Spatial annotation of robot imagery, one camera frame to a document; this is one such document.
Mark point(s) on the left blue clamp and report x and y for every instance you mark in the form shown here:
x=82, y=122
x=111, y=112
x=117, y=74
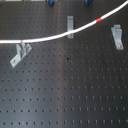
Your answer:
x=51, y=2

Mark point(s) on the black perforated breadboard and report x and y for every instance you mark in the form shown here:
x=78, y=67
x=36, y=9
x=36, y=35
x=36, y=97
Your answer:
x=64, y=83

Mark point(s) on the blue clamp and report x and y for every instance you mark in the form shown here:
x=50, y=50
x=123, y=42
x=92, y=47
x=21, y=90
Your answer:
x=51, y=2
x=87, y=2

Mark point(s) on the middle grey cable clip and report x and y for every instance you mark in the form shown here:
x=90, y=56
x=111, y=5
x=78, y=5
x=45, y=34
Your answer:
x=70, y=26

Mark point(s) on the left grey cable clip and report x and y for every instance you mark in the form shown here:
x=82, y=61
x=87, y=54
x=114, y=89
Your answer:
x=22, y=51

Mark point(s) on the grey cable clip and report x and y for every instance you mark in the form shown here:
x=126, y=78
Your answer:
x=70, y=26
x=22, y=51
x=117, y=36

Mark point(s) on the right grey cable clip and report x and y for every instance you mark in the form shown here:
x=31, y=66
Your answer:
x=117, y=36

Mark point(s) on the right blue clamp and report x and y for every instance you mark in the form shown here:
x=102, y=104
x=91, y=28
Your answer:
x=87, y=2

